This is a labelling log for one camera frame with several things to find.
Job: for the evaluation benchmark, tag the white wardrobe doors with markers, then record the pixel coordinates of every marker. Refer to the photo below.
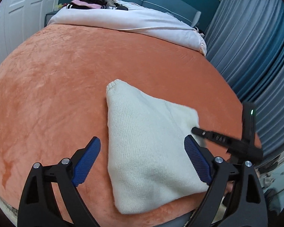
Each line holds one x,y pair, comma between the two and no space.
19,11

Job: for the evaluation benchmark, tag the orange plush blanket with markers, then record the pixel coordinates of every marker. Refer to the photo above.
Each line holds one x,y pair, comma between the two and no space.
61,87

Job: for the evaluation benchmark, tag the dark nightstand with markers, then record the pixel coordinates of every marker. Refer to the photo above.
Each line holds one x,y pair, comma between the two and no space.
51,17

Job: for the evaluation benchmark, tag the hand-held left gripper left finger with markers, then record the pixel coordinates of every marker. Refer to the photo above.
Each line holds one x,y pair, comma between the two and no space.
87,162

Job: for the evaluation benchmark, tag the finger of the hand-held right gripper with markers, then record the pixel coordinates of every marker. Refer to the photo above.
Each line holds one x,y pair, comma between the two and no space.
215,138

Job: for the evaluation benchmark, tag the fluffy cream rug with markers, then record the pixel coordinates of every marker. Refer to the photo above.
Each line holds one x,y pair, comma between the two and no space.
4,203

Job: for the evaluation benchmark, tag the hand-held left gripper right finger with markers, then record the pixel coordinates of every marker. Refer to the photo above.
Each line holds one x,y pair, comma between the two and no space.
198,160

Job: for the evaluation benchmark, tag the white duvet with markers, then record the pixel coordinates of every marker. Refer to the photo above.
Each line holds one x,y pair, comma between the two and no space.
132,19

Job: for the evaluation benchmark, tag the blue grey curtain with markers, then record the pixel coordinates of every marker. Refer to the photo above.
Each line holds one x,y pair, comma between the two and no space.
255,52

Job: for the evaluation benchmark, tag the cream knit cardigan red buttons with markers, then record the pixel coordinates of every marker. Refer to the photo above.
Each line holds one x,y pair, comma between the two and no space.
146,146

